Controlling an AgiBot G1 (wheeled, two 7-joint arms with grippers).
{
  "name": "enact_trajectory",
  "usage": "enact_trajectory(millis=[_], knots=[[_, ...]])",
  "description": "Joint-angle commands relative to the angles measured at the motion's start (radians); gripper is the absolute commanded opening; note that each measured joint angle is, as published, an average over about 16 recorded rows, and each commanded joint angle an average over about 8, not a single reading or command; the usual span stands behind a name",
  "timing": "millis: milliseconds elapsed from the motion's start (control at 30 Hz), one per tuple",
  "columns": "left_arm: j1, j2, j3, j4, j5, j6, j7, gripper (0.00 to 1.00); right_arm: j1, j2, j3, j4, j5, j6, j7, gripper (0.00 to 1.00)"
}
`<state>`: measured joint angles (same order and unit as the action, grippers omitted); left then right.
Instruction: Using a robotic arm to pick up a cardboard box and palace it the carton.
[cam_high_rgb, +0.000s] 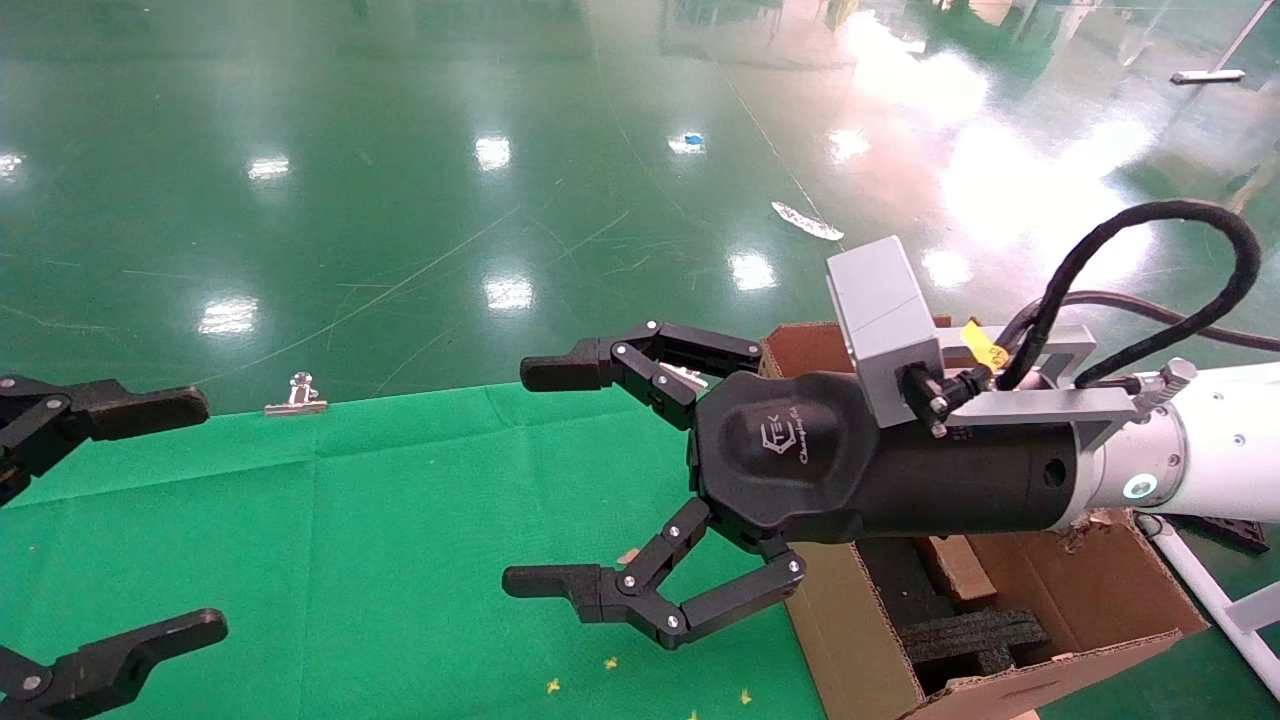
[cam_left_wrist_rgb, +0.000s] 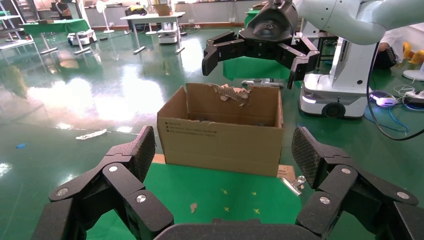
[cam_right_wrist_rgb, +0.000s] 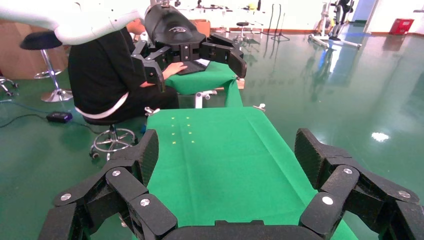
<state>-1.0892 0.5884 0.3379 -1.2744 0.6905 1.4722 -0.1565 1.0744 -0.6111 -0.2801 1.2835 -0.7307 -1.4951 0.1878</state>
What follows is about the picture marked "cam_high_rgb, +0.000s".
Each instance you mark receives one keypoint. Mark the green table cloth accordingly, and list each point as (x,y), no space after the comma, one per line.
(350,540)

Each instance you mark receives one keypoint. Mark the gray wrist camera with bracket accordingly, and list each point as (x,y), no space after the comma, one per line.
(885,310)

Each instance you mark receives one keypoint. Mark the small brown cardboard box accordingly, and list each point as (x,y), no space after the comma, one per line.
(960,570)

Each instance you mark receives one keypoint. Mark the white pipe frame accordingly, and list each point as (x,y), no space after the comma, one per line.
(1200,585)

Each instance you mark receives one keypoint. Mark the silver binder clip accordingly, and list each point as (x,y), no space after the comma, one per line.
(297,402)
(684,376)

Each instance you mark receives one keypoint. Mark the large open cardboard carton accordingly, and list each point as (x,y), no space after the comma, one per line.
(860,640)

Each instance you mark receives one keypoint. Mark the white flat bar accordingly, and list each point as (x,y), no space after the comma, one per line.
(1208,76)

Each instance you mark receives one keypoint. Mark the blue white litter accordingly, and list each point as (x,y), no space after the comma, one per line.
(688,142)

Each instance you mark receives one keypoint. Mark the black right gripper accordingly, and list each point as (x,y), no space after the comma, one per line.
(800,470)

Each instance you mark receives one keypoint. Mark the white plastic litter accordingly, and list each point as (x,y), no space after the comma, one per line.
(806,222)

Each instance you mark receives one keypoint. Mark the black foam block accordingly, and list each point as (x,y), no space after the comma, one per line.
(980,640)

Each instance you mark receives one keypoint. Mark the black grid tray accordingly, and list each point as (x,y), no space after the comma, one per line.
(1235,535)

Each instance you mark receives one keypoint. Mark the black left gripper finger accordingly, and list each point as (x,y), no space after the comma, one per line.
(130,410)
(110,665)

